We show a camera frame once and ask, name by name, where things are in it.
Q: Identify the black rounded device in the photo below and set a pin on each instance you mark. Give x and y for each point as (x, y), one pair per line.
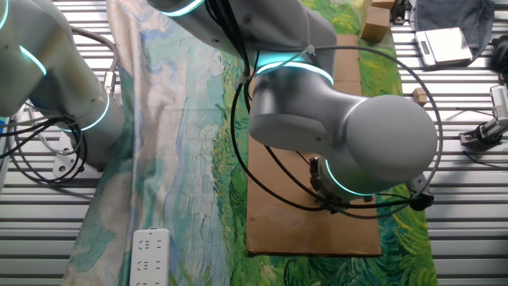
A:
(501, 55)

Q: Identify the white kitchen scale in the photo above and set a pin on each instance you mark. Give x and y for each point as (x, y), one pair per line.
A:
(444, 45)

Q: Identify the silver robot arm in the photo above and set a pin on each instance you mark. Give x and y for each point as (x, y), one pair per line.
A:
(377, 139)

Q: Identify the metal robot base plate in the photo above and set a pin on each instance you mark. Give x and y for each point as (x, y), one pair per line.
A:
(65, 163)

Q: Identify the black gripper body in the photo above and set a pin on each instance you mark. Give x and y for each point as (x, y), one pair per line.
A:
(335, 206)

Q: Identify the small cardboard box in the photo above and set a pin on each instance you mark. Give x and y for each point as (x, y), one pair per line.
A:
(383, 4)
(375, 24)

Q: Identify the small wooden block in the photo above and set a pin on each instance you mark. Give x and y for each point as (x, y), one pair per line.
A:
(423, 101)
(418, 92)

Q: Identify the painted landscape cloth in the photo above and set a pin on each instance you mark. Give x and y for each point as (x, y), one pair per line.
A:
(178, 119)

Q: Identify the white power strip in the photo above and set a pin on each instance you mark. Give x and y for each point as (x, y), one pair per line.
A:
(150, 258)

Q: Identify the brown cardboard sheet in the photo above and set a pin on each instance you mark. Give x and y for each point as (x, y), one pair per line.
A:
(297, 234)

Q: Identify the grey towel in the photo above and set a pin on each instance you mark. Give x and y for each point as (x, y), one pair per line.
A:
(448, 14)

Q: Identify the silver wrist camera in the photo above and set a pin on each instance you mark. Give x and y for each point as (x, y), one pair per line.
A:
(420, 196)

